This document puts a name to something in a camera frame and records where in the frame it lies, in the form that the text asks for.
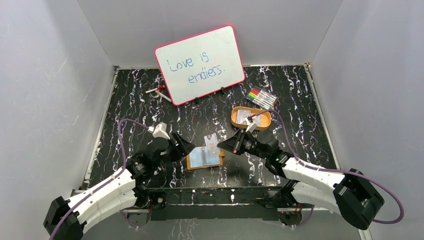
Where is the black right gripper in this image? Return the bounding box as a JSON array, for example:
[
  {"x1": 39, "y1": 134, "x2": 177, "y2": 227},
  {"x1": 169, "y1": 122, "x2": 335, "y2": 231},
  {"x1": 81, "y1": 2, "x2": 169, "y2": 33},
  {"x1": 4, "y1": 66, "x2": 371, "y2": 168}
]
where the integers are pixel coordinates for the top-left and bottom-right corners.
[{"x1": 217, "y1": 128, "x2": 269, "y2": 161}]

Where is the orange leather card holder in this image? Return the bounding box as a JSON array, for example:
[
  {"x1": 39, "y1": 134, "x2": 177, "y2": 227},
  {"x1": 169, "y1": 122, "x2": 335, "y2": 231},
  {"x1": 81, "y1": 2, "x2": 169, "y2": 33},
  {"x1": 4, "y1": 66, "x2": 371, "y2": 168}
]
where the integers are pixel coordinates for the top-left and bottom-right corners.
[{"x1": 186, "y1": 146, "x2": 225, "y2": 171}]

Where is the silver credit card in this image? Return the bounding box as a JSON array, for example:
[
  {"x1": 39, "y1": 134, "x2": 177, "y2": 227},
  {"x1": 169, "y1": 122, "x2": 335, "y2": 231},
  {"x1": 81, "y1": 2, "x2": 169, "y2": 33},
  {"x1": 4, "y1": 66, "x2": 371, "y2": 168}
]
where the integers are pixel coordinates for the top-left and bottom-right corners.
[{"x1": 204, "y1": 133, "x2": 221, "y2": 156}]

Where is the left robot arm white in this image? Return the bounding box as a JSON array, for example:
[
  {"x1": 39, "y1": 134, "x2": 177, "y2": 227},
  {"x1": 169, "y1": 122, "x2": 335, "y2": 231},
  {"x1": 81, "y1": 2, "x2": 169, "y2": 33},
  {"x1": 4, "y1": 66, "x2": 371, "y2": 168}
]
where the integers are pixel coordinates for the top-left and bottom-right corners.
[{"x1": 43, "y1": 132, "x2": 196, "y2": 240}]

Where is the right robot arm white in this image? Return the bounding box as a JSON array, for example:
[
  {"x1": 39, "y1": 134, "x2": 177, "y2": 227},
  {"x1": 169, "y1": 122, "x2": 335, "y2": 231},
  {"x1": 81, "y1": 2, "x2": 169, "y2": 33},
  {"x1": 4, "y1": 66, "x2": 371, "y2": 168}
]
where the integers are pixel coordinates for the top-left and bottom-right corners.
[{"x1": 217, "y1": 129, "x2": 385, "y2": 230}]

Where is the credit card in tray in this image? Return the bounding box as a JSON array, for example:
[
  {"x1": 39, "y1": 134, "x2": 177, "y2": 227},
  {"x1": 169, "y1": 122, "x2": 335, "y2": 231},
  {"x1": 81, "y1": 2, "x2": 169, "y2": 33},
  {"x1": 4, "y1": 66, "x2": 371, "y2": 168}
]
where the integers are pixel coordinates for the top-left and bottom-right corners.
[{"x1": 235, "y1": 109, "x2": 253, "y2": 125}]

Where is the orange oval tray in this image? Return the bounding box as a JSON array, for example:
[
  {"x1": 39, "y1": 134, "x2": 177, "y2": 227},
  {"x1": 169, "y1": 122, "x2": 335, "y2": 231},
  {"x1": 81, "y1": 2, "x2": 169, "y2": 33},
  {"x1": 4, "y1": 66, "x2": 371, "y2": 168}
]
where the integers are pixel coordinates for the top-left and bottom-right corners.
[{"x1": 230, "y1": 106, "x2": 272, "y2": 131}]

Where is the pack of coloured markers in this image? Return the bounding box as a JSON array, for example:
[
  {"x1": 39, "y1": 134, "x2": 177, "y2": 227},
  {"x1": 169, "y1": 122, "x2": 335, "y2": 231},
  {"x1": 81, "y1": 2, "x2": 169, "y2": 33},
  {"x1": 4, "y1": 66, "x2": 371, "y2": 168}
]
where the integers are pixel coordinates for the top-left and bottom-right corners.
[{"x1": 245, "y1": 86, "x2": 278, "y2": 110}]

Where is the white marker brown tip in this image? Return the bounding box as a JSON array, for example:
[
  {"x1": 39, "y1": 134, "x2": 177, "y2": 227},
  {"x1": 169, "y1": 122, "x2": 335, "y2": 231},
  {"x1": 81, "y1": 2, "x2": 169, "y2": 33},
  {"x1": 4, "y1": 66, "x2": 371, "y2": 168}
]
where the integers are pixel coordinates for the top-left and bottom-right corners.
[{"x1": 155, "y1": 90, "x2": 172, "y2": 102}]

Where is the white marker red cap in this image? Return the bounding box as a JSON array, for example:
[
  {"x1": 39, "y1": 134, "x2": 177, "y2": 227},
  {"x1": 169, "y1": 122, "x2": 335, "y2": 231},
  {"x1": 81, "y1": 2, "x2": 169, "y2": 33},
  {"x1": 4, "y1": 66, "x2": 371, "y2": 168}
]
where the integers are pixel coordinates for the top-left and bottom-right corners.
[{"x1": 145, "y1": 85, "x2": 165, "y2": 94}]

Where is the pink framed whiteboard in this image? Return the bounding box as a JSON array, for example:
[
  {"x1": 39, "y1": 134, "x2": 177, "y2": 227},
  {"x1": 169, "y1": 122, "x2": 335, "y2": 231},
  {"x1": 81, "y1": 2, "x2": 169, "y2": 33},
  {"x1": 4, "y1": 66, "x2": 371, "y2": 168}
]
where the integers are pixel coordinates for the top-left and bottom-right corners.
[{"x1": 154, "y1": 24, "x2": 246, "y2": 106}]

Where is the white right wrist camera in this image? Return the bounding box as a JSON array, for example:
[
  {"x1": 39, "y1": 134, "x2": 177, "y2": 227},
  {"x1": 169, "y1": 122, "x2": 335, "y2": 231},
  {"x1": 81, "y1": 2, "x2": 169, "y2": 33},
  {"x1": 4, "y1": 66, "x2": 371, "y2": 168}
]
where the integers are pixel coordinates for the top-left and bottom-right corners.
[{"x1": 245, "y1": 121, "x2": 258, "y2": 133}]

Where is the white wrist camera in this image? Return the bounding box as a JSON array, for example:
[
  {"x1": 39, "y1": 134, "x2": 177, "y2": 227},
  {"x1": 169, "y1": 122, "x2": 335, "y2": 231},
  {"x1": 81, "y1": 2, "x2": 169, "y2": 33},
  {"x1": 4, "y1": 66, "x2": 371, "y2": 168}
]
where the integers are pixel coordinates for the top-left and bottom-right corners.
[
  {"x1": 245, "y1": 121, "x2": 258, "y2": 133},
  {"x1": 147, "y1": 122, "x2": 171, "y2": 140}
]

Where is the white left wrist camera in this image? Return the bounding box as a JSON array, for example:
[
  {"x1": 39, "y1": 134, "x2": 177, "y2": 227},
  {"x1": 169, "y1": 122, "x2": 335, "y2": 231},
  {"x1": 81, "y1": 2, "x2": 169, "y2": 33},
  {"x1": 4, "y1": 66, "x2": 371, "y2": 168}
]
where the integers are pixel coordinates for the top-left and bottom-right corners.
[{"x1": 147, "y1": 122, "x2": 171, "y2": 140}]

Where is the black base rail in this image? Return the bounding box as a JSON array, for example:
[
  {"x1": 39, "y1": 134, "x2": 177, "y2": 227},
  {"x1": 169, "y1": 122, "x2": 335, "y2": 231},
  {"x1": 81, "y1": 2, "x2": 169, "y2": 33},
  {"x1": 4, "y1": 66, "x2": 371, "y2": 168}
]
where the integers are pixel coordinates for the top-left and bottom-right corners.
[{"x1": 123, "y1": 186, "x2": 311, "y2": 221}]

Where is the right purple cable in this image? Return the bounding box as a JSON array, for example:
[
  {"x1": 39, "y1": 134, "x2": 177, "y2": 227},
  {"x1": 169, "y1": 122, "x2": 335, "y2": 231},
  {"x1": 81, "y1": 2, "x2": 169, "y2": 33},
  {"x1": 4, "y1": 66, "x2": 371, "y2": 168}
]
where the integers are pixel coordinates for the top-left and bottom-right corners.
[{"x1": 255, "y1": 109, "x2": 405, "y2": 225}]

